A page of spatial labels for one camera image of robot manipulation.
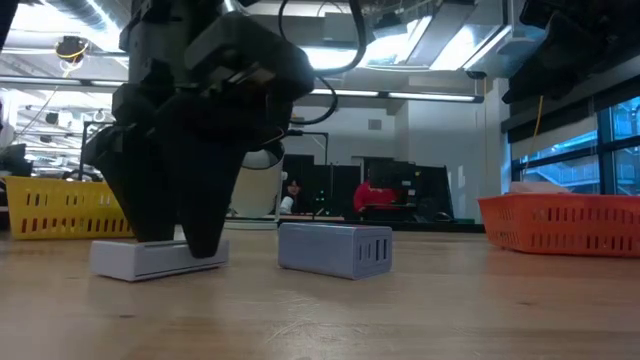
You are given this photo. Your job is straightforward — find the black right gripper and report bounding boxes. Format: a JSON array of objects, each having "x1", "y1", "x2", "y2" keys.
[{"x1": 502, "y1": 0, "x2": 640, "y2": 104}]

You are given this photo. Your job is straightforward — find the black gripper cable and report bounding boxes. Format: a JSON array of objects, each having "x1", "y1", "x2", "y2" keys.
[{"x1": 277, "y1": 0, "x2": 370, "y2": 126}]

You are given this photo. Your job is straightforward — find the lavender wall charger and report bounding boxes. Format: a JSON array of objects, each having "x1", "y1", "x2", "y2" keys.
[{"x1": 277, "y1": 222, "x2": 394, "y2": 281}]

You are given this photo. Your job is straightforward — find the long ceiling light bar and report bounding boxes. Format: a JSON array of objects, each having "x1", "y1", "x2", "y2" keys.
[{"x1": 0, "y1": 74, "x2": 485, "y2": 104}]

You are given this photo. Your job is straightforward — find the grey ceiling box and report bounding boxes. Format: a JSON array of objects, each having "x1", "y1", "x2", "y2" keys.
[{"x1": 322, "y1": 11, "x2": 358, "y2": 44}]

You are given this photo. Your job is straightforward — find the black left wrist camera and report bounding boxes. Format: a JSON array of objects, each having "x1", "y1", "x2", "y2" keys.
[{"x1": 183, "y1": 10, "x2": 317, "y2": 104}]

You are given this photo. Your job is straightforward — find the white cylinder with black rim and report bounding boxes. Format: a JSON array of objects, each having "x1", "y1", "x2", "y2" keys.
[{"x1": 227, "y1": 142, "x2": 287, "y2": 231}]

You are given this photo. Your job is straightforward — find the yellow plastic basket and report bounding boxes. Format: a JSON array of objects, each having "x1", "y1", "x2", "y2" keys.
[{"x1": 3, "y1": 175, "x2": 135, "y2": 241}]

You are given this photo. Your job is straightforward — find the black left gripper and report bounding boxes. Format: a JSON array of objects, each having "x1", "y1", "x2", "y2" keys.
[{"x1": 81, "y1": 0, "x2": 294, "y2": 260}]

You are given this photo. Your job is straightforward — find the orange plastic basket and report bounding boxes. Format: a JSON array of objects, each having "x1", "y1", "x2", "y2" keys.
[{"x1": 476, "y1": 192, "x2": 640, "y2": 259}]

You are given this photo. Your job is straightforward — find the black-framed window wall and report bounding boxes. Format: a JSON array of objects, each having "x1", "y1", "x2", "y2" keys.
[{"x1": 502, "y1": 74, "x2": 640, "y2": 197}]

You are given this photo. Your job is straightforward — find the yellow cable reel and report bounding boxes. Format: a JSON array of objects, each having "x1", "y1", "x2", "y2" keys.
[{"x1": 53, "y1": 34, "x2": 91, "y2": 65}]

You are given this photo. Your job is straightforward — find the black camera stand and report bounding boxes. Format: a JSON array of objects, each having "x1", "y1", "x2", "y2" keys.
[{"x1": 287, "y1": 128, "x2": 331, "y2": 221}]

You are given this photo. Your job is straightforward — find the white digital timer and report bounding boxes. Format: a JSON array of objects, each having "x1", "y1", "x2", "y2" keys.
[{"x1": 89, "y1": 235, "x2": 230, "y2": 283}]

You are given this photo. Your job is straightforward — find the black monitor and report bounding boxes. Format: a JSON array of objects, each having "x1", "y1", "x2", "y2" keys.
[{"x1": 0, "y1": 143, "x2": 34, "y2": 178}]

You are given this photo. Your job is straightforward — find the black partition screens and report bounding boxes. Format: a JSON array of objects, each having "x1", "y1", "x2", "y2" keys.
[{"x1": 282, "y1": 153, "x2": 455, "y2": 222}]

